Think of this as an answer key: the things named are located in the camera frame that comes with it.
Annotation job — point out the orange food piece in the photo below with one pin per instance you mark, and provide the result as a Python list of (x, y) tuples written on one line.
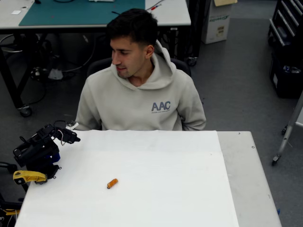
[(112, 183)]

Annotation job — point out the white rag on floor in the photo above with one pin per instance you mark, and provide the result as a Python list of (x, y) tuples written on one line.
[(55, 74)]

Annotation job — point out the grey metal stand leg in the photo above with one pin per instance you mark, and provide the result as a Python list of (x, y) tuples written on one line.
[(287, 134)]

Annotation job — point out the small white paper slip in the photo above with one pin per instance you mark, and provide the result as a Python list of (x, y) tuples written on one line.
[(16, 12)]

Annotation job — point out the black drawer tool cabinet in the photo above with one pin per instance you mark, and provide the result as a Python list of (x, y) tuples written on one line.
[(284, 21)]

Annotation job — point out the black and yellow clamp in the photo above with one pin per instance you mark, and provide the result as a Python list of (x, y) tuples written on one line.
[(9, 208)]

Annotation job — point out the white table sheet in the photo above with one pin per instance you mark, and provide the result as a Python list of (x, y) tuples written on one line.
[(142, 203)]

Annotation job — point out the black pen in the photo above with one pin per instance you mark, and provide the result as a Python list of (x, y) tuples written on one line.
[(116, 13)]

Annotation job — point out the black storage bin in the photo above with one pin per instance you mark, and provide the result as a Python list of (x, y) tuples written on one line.
[(286, 82)]

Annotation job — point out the white cardboard box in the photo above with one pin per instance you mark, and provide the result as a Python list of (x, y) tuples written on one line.
[(216, 28)]

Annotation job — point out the green cutting mat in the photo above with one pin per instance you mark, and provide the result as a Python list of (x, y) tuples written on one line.
[(71, 14)]

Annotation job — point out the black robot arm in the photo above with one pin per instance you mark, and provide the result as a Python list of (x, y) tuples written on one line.
[(35, 151)]

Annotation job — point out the man in beige hoodie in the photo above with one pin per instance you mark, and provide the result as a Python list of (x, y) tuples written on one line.
[(139, 104)]

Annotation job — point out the red pen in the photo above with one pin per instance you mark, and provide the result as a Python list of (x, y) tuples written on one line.
[(156, 6)]

